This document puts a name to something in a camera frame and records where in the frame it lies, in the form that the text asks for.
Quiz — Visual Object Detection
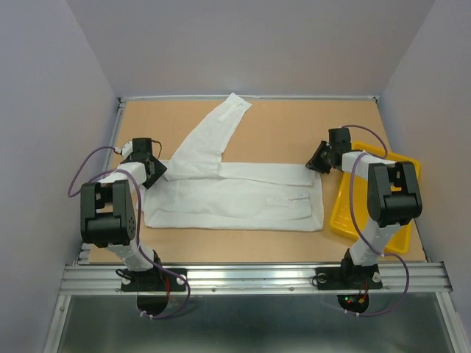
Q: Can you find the white long sleeve shirt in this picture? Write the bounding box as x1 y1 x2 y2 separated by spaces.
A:
143 93 324 232

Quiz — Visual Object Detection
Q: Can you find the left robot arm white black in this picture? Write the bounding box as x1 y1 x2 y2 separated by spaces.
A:
76 138 166 290

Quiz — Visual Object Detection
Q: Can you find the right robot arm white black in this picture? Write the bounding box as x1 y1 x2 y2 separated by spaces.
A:
305 124 422 287

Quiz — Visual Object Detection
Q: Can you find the yellow plastic tray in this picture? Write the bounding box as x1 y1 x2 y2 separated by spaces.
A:
329 141 414 254

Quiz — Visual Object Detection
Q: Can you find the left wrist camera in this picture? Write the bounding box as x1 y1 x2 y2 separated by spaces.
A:
113 140 133 159

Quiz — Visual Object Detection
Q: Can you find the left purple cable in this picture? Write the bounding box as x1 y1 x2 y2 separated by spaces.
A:
67 146 191 320

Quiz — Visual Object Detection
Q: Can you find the purple cable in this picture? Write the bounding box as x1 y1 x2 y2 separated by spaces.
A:
67 146 191 320
340 124 409 318

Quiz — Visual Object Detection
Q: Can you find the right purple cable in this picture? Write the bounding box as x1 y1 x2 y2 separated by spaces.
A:
340 124 409 318

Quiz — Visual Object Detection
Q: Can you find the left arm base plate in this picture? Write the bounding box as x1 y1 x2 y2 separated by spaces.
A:
115 268 188 320

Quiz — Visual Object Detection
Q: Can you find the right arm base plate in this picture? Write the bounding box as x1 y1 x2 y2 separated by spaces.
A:
311 265 383 314

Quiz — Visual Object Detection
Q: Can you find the aluminium mounting rail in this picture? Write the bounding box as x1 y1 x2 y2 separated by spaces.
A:
59 263 453 296

